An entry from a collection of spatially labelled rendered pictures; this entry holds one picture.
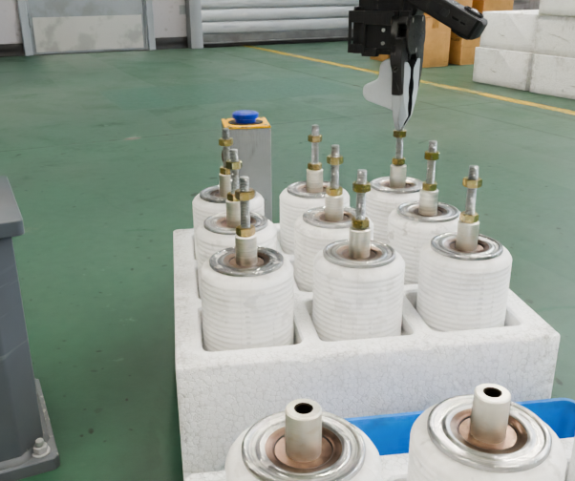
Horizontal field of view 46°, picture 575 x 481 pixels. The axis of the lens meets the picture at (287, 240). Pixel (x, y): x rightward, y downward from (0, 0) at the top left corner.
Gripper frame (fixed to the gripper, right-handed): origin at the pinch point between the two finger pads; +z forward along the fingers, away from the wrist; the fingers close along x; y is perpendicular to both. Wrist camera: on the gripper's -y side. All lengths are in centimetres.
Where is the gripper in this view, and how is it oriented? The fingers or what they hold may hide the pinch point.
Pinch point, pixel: (405, 119)
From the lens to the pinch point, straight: 93.9
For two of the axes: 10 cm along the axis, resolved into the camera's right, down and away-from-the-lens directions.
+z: 0.0, 9.3, 3.6
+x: -4.7, 3.2, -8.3
